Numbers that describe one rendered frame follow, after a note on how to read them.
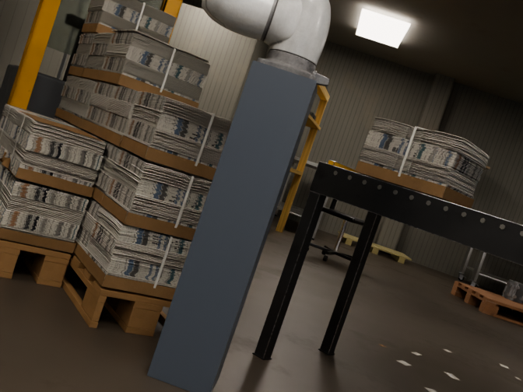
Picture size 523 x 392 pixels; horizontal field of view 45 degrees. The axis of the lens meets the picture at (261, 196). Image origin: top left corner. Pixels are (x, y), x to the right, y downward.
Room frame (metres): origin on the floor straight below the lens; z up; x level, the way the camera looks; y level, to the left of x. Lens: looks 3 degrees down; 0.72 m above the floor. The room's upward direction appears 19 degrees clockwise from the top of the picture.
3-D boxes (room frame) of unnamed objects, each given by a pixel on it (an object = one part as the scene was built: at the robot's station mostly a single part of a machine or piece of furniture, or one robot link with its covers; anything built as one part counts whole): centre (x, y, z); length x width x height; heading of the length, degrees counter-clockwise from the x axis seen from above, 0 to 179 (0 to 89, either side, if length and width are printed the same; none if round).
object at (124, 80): (2.85, 0.63, 0.86); 0.38 x 0.29 x 0.04; 123
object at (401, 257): (9.59, -1.83, 0.05); 1.10 x 0.76 x 0.10; 85
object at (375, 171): (2.55, -0.46, 0.83); 0.29 x 0.16 x 0.04; 141
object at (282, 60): (1.99, 0.03, 1.03); 0.22 x 0.18 x 0.06; 85
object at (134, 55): (2.85, 0.63, 0.95); 0.38 x 0.29 x 0.23; 123
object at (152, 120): (2.74, 0.56, 0.42); 1.17 x 0.39 x 0.83; 32
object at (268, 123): (1.99, 0.05, 0.50); 0.20 x 0.20 x 1.00; 85
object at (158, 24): (3.35, 0.94, 0.65); 0.39 x 0.30 x 1.29; 122
